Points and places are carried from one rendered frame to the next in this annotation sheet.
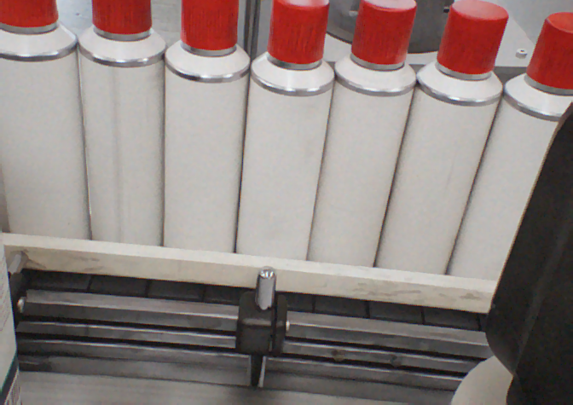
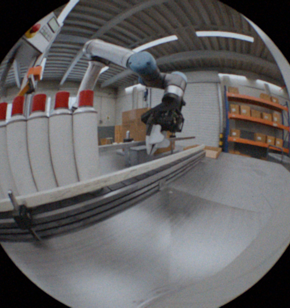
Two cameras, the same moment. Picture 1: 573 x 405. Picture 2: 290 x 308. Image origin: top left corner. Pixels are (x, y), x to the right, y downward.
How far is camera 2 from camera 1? 0.30 m
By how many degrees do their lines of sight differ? 44
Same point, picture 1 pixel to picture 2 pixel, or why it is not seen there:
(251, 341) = (19, 224)
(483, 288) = (89, 181)
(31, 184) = not seen: outside the picture
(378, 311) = (63, 204)
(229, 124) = (2, 144)
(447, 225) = (70, 164)
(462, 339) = (91, 202)
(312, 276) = (35, 197)
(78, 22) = not seen: hidden behind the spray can
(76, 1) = not seen: hidden behind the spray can
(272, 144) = (10, 145)
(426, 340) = (81, 207)
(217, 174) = (2, 165)
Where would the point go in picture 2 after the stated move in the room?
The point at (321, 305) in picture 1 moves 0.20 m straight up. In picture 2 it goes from (46, 209) to (31, 91)
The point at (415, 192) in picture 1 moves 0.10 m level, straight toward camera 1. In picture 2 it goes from (55, 154) to (37, 174)
